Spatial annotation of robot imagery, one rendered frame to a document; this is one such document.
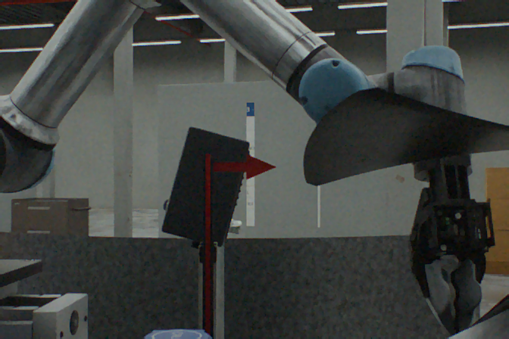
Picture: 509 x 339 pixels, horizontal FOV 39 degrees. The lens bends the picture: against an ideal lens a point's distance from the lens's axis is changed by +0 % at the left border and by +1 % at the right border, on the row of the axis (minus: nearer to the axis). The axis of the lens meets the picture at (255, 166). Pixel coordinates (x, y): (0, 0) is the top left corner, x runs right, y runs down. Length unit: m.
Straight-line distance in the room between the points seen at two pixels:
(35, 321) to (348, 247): 1.66
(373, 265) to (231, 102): 4.62
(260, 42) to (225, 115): 6.18
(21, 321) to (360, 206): 5.83
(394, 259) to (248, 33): 1.84
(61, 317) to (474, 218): 0.54
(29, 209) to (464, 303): 6.79
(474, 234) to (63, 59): 0.64
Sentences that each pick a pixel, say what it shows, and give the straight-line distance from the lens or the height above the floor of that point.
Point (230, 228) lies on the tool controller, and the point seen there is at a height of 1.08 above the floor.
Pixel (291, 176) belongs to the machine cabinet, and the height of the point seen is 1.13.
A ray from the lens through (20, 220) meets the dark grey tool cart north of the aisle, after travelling 7.58.
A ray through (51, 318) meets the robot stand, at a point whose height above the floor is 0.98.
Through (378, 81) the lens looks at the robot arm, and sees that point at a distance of 0.95.
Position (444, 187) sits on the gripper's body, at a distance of 0.87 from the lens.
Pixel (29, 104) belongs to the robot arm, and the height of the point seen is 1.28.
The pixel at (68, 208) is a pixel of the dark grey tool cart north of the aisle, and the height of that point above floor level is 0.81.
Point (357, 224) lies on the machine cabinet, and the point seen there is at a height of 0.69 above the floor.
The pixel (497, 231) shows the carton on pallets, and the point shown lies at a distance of 8.77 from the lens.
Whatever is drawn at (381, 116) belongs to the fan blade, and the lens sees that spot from 0.59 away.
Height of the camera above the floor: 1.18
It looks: level
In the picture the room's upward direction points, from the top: straight up
